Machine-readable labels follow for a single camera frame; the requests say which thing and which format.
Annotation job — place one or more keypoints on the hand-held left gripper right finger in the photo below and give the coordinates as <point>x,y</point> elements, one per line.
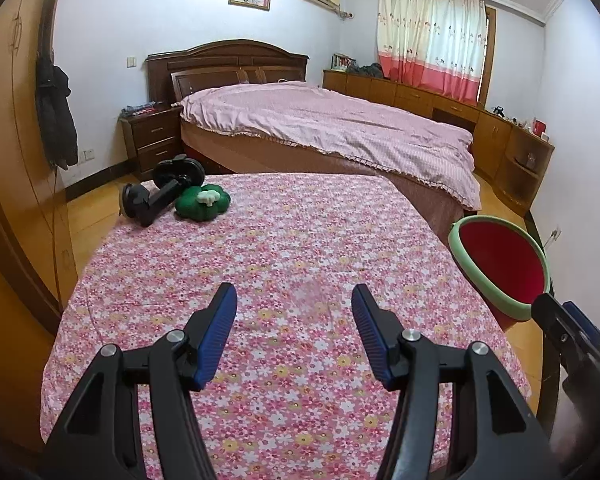
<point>375,340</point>

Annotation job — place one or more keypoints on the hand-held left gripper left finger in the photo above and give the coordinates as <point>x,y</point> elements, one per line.
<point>215,340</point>

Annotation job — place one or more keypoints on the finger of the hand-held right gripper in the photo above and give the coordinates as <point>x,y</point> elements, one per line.
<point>555,325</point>
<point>590,332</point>

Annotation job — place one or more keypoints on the red bin with green rim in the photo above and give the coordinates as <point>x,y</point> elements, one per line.
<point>500,260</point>

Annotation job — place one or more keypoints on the pink floral tablecloth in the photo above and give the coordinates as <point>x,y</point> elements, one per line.
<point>290,240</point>

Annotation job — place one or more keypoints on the green pumpkin plush toy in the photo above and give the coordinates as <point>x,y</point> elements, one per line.
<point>192,207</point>

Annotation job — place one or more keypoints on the small glass jar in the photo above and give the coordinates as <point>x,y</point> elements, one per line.
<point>530,160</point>

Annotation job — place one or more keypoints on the long wooden cabinet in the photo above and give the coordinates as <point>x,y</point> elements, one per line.
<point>495,140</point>

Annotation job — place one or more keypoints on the small red box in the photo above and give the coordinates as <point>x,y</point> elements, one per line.
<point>540,127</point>

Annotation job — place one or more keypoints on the dark wooden nightstand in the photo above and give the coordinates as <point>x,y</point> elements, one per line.
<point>150,140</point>

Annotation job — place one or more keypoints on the pink checked bedspread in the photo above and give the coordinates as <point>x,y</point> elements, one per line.
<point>330,125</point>

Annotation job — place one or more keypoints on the small black device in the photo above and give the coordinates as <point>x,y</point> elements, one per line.
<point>498,111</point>

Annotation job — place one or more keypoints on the pile of small dark items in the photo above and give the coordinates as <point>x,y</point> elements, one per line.
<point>139,109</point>

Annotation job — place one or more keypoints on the black hanging jacket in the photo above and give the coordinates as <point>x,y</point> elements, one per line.
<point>57,120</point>

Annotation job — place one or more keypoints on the dark wooden bed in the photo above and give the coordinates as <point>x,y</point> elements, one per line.
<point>220,60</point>

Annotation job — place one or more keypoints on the clear printed box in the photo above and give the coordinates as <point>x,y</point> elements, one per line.
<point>342,61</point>

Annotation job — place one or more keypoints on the wooden wardrobe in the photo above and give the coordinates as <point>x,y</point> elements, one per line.
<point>10,135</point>

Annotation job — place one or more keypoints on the cream and pink curtain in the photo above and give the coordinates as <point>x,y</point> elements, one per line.
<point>430,40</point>

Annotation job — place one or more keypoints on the white wall socket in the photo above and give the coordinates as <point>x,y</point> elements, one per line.
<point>87,154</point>
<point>556,234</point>

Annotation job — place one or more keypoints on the black suction cup mount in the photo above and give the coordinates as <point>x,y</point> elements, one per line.
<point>155,200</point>

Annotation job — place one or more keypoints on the wooden window frame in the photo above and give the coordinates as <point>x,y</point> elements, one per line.
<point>487,55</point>

